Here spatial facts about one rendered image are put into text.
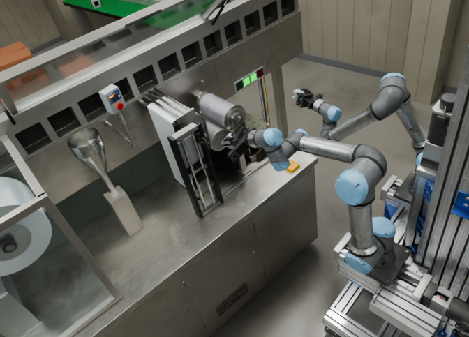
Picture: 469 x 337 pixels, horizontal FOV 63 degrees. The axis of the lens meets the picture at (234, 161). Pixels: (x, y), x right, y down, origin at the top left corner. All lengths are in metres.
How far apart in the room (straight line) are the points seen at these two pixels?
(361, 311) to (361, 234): 0.97
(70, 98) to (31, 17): 5.92
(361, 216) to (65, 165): 1.41
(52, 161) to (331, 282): 1.90
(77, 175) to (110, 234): 0.36
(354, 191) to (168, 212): 1.12
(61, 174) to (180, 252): 0.71
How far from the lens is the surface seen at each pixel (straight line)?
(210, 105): 2.12
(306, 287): 2.78
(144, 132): 2.17
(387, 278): 1.89
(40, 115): 1.93
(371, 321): 2.46
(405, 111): 2.03
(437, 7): 3.86
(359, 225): 1.53
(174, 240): 2.01
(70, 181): 2.12
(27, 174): 1.59
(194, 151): 1.83
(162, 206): 2.19
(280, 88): 3.01
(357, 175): 1.37
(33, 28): 7.84
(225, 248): 2.10
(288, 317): 2.68
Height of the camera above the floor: 2.42
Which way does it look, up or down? 41 degrees down
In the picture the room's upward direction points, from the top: 13 degrees counter-clockwise
